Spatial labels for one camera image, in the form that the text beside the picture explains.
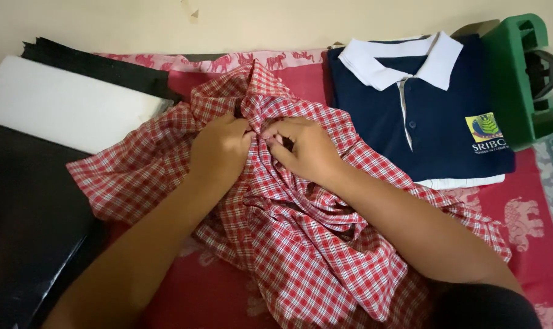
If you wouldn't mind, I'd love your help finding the red elephant print cloth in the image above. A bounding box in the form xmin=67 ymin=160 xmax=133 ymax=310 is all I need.
xmin=94 ymin=49 xmax=553 ymax=329

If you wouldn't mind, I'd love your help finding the black plastic sheet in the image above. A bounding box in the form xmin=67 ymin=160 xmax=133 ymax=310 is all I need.
xmin=0 ymin=120 xmax=108 ymax=329

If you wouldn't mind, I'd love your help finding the folded navy polo shirt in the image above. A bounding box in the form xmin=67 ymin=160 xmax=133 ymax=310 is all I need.
xmin=327 ymin=31 xmax=516 ymax=182

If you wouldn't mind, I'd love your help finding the folded white garment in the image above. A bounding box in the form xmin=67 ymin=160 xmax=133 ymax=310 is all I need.
xmin=414 ymin=174 xmax=506 ymax=191

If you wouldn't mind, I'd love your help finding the white foam sheet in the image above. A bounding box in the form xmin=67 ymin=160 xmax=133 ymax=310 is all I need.
xmin=0 ymin=56 xmax=174 ymax=155

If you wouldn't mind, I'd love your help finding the green plastic stool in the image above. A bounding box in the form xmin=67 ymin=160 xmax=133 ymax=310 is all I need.
xmin=481 ymin=13 xmax=553 ymax=151

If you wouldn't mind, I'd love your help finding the person's black sleeve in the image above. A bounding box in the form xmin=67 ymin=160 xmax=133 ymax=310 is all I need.
xmin=425 ymin=280 xmax=543 ymax=329

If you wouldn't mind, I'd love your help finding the person's left hand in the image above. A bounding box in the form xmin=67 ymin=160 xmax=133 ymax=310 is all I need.
xmin=188 ymin=114 xmax=257 ymax=185

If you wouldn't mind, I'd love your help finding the red checked shirt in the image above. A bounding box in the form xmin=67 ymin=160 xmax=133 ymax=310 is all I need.
xmin=66 ymin=60 xmax=512 ymax=329

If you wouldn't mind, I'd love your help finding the person's right hand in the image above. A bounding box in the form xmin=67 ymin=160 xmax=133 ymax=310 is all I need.
xmin=261 ymin=117 xmax=347 ymax=184

